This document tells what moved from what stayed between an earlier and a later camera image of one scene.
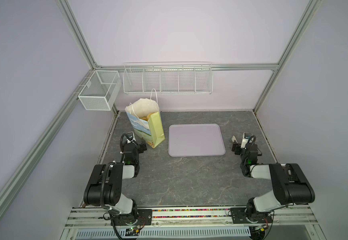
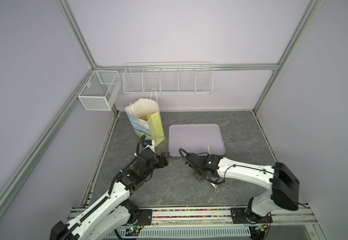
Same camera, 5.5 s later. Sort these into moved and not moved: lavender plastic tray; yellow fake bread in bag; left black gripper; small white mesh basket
Moved: left black gripper
Not moved: yellow fake bread in bag; lavender plastic tray; small white mesh basket
